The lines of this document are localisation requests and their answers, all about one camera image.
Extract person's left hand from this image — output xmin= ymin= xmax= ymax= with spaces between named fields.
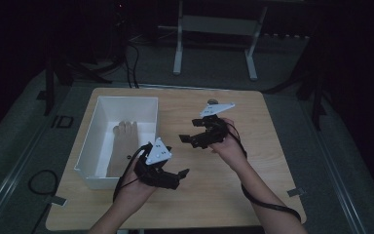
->
xmin=117 ymin=157 xmax=160 ymax=206

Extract beige sock with black label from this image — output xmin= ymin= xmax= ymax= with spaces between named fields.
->
xmin=106 ymin=120 xmax=140 ymax=178

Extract grey tape piece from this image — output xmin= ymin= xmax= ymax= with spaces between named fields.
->
xmin=286 ymin=186 xmax=307 ymax=198
xmin=49 ymin=194 xmax=68 ymax=208

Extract black stand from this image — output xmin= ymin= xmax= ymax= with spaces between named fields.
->
xmin=261 ymin=32 xmax=327 ymax=132

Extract black tripod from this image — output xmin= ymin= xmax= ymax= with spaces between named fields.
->
xmin=43 ymin=48 xmax=113 ymax=117

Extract black square frame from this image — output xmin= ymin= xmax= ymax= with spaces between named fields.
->
xmin=55 ymin=115 xmax=75 ymax=129

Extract metal floor rail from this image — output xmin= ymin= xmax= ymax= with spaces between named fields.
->
xmin=300 ymin=97 xmax=369 ymax=234
xmin=0 ymin=116 xmax=61 ymax=234
xmin=72 ymin=82 xmax=267 ymax=93

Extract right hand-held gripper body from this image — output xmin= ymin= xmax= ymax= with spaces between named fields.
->
xmin=191 ymin=101 xmax=237 ymax=150

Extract white plastic box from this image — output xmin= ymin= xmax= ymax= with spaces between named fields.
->
xmin=73 ymin=95 xmax=160 ymax=190

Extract person's right hand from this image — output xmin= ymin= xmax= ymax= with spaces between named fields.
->
xmin=208 ymin=117 xmax=250 ymax=171

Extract black hanging cables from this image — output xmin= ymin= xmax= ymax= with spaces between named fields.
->
xmin=123 ymin=42 xmax=141 ymax=90

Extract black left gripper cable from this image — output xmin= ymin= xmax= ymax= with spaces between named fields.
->
xmin=112 ymin=143 xmax=154 ymax=203

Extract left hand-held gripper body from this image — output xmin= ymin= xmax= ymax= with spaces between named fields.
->
xmin=133 ymin=136 xmax=177 ymax=188

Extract black floor cable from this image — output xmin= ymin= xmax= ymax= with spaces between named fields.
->
xmin=27 ymin=169 xmax=60 ymax=234

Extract white metal stand frame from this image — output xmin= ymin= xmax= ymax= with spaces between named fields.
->
xmin=158 ymin=0 xmax=269 ymax=82

